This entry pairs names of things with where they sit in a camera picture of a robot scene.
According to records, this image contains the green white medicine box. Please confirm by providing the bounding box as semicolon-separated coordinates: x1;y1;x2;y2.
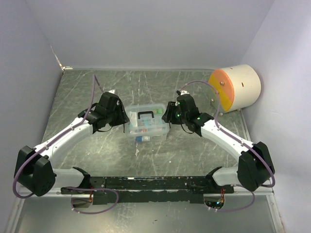
155;108;163;115

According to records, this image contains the white teal swab packet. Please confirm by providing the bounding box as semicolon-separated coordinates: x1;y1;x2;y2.
129;111;138;127

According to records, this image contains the clear box lid black handle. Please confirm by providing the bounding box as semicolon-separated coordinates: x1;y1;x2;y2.
125;103;170;136

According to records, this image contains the clear plastic medicine box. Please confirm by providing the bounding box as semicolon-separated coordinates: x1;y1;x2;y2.
125;116;170;143

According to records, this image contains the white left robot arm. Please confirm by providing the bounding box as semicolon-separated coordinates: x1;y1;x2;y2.
13;90;129;198

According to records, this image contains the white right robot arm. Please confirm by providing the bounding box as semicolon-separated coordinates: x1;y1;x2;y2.
162;94;275;193

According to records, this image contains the cream cylinder orange face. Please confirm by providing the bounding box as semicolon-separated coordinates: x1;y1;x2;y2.
207;64;261;113

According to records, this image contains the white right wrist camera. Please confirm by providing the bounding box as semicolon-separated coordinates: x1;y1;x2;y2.
176;90;189;96

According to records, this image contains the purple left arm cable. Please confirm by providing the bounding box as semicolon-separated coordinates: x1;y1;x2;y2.
12;74;105;199

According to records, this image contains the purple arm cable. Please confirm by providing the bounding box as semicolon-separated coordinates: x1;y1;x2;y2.
12;74;105;199
181;81;276;188

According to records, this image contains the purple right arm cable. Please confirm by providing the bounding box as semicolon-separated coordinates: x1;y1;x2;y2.
181;81;276;188

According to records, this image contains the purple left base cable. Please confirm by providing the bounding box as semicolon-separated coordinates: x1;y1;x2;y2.
63;186;121;215

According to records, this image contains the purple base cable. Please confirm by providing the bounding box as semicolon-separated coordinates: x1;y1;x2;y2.
208;184;256;212
63;186;121;215

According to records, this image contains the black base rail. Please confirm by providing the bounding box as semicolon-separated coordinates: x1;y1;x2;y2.
60;176;235;206

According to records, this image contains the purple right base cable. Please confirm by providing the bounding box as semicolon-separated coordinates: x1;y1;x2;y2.
208;184;256;212

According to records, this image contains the aluminium frame rail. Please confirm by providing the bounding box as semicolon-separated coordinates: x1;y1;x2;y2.
19;176;275;197

